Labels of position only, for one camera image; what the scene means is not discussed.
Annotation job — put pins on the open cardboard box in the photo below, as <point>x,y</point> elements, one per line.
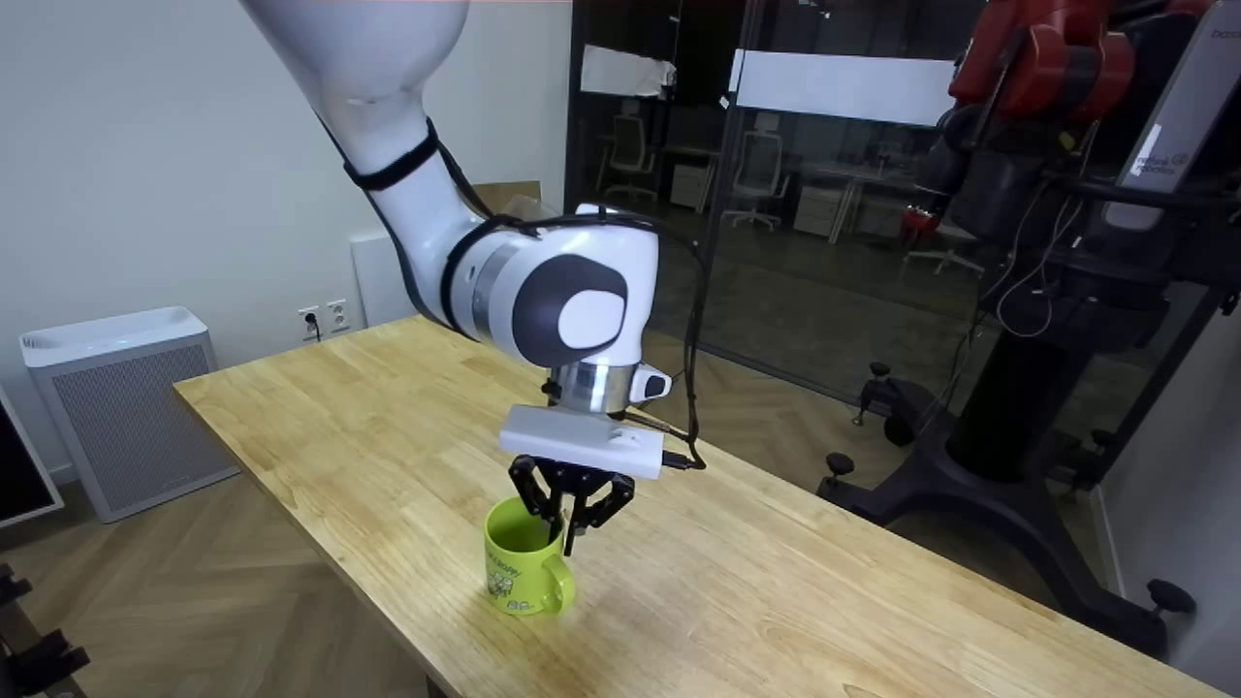
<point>508,200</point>

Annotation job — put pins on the red and black robot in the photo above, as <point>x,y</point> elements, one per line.
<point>1088,150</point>

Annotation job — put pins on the white wall outlet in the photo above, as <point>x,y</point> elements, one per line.
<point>325,320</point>

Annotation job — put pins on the black tripod piece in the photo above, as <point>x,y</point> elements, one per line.
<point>31,662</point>

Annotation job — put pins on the green ceramic mug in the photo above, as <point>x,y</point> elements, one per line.
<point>526,569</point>

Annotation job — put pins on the white panel against wall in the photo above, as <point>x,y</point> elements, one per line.
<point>378,275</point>

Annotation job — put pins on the white air purifier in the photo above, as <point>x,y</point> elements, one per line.
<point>110,393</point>

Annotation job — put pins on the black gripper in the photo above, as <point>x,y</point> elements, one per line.
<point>594,492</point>

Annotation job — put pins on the black wheeled robot pedestal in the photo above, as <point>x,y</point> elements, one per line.
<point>985,464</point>

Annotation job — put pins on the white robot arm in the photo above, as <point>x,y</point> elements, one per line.
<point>568,293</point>

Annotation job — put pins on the black monitor edge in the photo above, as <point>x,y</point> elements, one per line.
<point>24,488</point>

